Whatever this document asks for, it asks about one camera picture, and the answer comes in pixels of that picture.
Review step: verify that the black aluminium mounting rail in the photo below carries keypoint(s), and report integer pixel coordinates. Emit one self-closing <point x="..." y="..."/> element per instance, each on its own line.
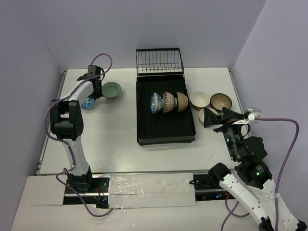
<point x="98" y="195"/>

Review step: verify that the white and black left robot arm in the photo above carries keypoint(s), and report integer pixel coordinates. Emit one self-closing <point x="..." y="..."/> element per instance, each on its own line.
<point x="66" y="123"/>

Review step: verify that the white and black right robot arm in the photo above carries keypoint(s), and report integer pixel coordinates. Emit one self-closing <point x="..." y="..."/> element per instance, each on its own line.
<point x="253" y="185"/>

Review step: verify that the silver taped cover plate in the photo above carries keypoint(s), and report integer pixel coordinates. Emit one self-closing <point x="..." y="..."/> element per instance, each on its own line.
<point x="151" y="190"/>

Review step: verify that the red lattice patterned bowl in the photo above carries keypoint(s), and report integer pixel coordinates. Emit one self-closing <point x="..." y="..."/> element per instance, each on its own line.
<point x="170" y="102"/>

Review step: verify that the black bowl tan outside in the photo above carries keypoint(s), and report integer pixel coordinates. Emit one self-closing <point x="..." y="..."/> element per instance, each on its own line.
<point x="182" y="101"/>

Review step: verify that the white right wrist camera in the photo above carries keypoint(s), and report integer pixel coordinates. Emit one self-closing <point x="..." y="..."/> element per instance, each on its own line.
<point x="253" y="113"/>

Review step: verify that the blue and white floral bowl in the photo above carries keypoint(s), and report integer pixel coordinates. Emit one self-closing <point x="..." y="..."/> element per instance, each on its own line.
<point x="156" y="103"/>

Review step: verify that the pale green bowl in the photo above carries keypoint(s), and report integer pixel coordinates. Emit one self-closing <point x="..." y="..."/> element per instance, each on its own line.
<point x="111" y="90"/>

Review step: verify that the brown bowl cream inside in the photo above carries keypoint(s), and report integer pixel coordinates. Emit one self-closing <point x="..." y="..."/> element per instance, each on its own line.
<point x="220" y="100"/>

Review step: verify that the white bowl patterned rim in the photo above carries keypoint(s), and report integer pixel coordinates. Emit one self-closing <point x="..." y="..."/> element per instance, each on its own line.
<point x="201" y="114"/>

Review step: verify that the black dish rack tray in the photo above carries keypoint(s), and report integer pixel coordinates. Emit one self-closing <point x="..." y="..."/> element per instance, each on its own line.
<point x="172" y="127"/>

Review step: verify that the dark blue patterned bowl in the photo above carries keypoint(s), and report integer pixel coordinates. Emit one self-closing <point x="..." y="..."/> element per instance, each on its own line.
<point x="88" y="103"/>

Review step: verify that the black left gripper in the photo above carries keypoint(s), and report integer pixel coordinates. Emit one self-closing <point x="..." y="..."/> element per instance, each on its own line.
<point x="96" y="87"/>

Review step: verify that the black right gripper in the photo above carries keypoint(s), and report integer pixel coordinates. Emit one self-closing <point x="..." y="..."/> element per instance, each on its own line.
<point x="227" y="115"/>

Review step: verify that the white bowl brown outside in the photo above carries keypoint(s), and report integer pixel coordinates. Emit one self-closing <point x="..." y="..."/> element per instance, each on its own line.
<point x="199" y="100"/>

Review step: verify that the black wire plate rack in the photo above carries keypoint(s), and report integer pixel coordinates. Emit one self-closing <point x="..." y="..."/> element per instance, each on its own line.
<point x="159" y="61"/>

